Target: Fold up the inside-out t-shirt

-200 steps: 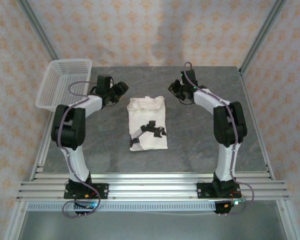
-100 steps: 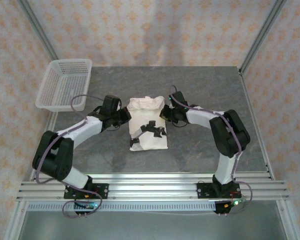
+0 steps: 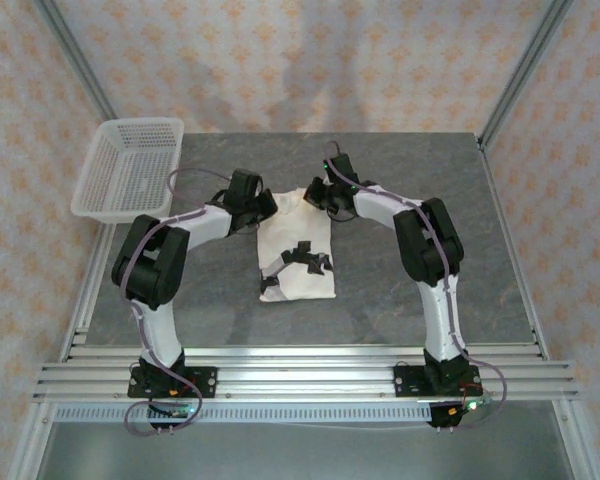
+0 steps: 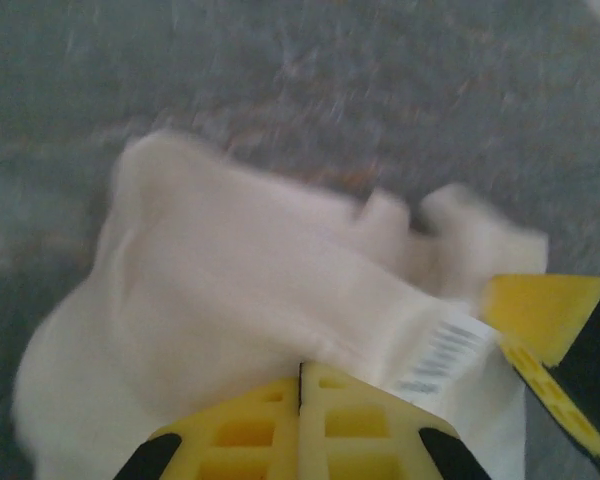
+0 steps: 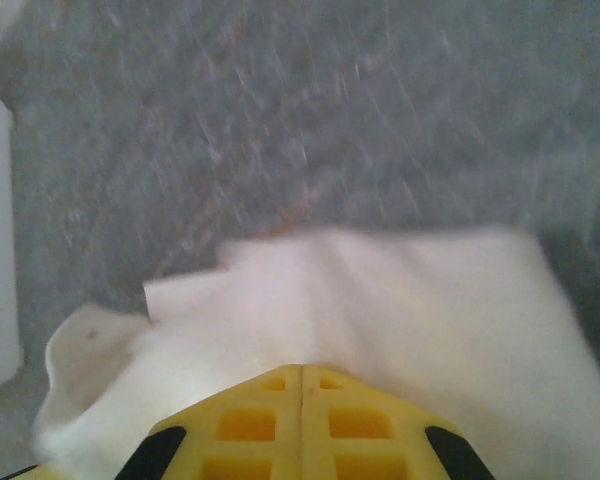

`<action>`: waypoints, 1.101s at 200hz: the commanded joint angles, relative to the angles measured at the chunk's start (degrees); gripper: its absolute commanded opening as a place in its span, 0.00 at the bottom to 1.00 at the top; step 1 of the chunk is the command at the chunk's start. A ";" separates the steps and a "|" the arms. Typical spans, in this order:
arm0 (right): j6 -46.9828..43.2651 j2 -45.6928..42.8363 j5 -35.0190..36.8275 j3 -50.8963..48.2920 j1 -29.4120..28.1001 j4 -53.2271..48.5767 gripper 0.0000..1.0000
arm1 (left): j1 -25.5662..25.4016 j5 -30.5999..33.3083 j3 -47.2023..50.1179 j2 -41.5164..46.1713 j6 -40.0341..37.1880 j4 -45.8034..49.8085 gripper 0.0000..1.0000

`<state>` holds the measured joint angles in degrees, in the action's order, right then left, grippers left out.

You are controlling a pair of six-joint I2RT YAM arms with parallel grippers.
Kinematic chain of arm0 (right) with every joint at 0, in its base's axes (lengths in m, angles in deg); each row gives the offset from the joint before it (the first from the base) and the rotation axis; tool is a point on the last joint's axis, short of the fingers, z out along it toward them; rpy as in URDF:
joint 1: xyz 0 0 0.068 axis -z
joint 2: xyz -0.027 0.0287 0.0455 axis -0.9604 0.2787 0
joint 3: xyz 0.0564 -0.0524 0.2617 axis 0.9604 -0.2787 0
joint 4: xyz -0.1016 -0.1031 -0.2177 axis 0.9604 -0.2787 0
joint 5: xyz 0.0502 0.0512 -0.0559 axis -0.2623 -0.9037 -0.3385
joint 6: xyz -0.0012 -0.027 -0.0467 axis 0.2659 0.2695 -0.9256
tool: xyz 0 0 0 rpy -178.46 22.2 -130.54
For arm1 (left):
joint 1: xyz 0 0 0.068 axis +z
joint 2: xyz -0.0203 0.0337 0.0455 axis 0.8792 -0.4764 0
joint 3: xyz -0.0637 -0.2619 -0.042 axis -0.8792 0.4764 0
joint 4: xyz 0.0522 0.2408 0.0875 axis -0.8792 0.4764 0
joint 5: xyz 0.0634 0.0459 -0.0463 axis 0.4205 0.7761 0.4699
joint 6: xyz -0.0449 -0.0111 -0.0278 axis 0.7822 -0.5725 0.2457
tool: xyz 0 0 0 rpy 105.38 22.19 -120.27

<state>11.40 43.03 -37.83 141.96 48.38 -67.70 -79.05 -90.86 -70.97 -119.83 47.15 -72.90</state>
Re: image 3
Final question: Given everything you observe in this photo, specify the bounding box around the white t-shirt with black print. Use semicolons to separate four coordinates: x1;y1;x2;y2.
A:
257;187;337;303

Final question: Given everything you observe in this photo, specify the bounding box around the white perforated plastic basket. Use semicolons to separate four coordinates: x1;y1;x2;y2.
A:
69;117;185;225

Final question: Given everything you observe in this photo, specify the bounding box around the orange patterned white curtain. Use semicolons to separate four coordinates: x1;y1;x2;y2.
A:
0;0;600;480

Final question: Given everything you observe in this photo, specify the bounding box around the small circuit board green LED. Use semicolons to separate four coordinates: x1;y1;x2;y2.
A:
447;397;496;417
149;402;200;420

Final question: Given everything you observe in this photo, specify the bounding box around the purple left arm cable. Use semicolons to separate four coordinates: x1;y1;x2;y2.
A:
117;167;234;381

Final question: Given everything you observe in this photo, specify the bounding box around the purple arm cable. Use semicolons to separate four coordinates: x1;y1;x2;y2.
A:
324;140;509;401
117;167;234;381

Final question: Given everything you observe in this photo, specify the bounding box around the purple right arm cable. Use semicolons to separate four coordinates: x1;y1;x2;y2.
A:
324;140;509;401

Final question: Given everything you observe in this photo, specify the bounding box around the aluminium table edge rail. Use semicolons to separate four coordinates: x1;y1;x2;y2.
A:
9;222;116;480
479;144;597;480

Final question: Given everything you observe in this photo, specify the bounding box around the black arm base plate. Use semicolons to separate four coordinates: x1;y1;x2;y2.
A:
393;364;481;399
128;366;219;400

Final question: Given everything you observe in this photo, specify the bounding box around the aluminium mounting rail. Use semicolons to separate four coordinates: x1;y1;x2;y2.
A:
32;344;579;402

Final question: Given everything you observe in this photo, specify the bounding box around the aluminium frame post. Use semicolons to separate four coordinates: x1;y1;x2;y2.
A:
477;0;574;151
34;0;117;121

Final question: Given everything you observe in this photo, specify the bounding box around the white slotted cable duct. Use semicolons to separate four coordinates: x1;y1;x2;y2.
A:
53;403;434;425

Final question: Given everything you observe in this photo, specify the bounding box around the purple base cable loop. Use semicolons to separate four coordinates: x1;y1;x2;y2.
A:
437;389;509;432
123;387;204;437

